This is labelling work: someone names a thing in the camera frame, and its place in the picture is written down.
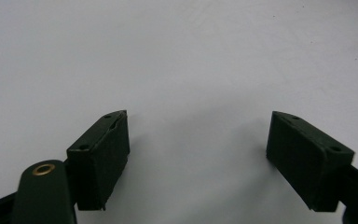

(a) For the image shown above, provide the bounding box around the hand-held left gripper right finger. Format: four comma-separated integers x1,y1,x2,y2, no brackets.
266,110,355,213

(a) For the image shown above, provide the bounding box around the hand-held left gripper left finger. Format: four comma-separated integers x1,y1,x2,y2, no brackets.
66,109,131,212

